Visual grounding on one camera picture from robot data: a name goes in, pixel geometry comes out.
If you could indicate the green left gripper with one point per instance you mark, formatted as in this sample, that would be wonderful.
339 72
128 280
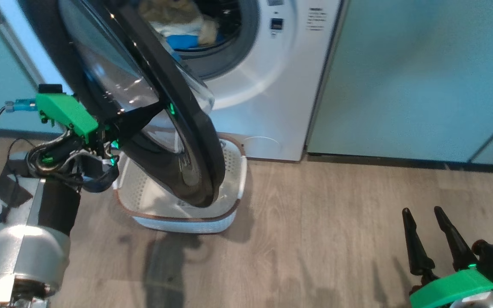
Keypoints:
66 113

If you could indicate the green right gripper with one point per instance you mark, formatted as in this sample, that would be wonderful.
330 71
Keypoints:
452 291

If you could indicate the round black glass washer door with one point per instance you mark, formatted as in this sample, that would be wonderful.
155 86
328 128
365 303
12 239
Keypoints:
195 141

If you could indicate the blue cloth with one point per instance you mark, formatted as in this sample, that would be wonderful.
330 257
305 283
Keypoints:
182 41

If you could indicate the yellow bear print garment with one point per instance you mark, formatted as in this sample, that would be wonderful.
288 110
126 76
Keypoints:
173 15

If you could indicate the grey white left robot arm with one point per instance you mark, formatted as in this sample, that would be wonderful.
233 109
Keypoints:
28 231

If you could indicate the grey rubber door gasket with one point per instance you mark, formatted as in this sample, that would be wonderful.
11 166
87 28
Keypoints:
238 47

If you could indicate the cream perforated laundry basket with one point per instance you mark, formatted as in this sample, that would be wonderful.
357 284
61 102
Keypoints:
229 214

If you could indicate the white washing machine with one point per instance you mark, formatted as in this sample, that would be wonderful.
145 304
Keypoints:
272 94

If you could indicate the black door latch socket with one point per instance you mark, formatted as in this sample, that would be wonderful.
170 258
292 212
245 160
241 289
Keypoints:
276 24

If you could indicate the round drain filter cover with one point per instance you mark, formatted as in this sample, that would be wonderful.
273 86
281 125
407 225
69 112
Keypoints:
262 146

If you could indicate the large pale green cabinet panel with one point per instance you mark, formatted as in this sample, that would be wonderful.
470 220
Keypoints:
400 77

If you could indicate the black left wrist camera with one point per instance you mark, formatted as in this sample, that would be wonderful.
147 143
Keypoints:
49 88

